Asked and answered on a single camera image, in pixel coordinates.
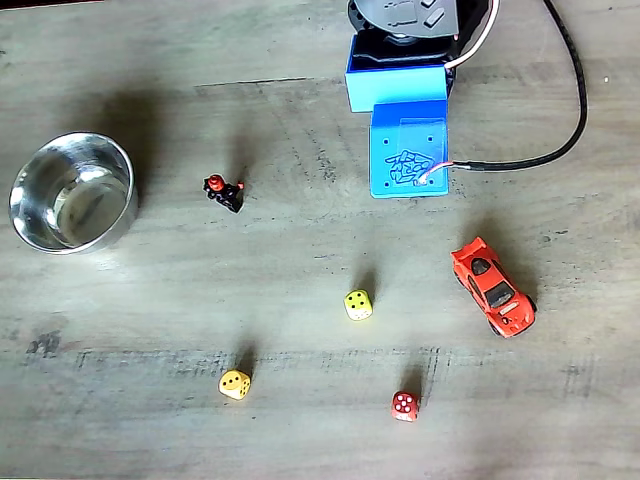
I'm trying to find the black red lego figure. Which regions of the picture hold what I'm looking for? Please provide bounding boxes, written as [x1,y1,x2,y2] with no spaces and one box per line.
[202,173,246,215]

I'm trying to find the steel bowl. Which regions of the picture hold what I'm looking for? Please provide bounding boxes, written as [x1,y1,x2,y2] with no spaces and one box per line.
[7,130,140,256]

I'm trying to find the red toy car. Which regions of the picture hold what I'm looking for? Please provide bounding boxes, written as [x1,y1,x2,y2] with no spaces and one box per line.
[449,235,539,340]

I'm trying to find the yellow-green die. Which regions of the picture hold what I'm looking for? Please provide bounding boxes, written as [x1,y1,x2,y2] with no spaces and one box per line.
[343,288,374,322]

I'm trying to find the red die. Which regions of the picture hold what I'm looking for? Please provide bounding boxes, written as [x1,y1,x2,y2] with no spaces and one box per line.
[390,390,421,422]

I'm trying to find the orange-yellow die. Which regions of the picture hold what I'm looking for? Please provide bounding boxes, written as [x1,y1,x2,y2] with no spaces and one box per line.
[217,368,253,401]

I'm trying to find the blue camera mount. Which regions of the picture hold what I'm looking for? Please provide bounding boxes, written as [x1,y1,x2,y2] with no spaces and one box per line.
[343,33,454,200]

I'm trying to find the white wire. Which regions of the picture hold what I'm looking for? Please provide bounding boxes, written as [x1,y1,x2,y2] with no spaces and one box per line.
[443,0,501,70]

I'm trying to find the black braided cable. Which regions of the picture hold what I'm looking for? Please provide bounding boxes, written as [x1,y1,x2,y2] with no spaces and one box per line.
[417,0,590,187]

